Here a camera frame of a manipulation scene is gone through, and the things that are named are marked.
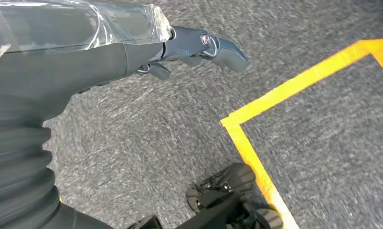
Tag yellow floor tape marking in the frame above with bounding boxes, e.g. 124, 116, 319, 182
220, 38, 383, 229

